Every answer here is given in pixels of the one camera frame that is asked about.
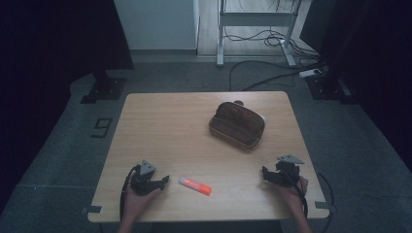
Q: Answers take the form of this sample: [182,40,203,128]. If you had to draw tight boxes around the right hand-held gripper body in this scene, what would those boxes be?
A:
[273,153,306,188]

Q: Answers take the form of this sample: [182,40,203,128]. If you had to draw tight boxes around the person's left hand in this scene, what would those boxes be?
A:
[122,184,163,222]

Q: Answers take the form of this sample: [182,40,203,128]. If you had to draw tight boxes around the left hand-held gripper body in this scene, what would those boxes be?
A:
[129,159,157,197]

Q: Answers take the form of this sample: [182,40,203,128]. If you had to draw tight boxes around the black curtain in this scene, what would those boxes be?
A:
[0,0,135,208]
[299,0,412,173]

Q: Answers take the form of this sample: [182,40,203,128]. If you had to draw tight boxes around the white metal desk frame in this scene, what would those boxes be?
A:
[216,0,304,68]

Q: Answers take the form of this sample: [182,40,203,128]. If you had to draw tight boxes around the black stand base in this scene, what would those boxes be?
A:
[80,69,128,105]
[305,72,356,105]

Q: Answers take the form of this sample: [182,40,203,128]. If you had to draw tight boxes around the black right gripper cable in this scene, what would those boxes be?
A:
[285,171,309,218]

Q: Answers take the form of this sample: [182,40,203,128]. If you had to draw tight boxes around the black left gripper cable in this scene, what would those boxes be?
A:
[119,164,142,221]

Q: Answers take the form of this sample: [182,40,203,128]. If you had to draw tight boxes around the orange glue stick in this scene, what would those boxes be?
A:
[178,176,213,197]

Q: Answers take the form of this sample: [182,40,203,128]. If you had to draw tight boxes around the white power strip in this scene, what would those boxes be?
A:
[297,68,321,79]

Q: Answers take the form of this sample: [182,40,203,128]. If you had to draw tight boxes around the brown pencil case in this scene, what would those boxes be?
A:
[208,101,268,151]

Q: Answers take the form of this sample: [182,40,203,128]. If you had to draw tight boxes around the black floor cables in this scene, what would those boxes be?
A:
[223,27,328,92]

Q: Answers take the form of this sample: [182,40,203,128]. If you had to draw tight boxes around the person's right hand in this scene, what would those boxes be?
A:
[275,175,309,212]

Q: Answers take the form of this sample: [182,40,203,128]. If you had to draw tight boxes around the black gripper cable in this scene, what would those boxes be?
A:
[119,164,142,221]
[285,171,309,218]

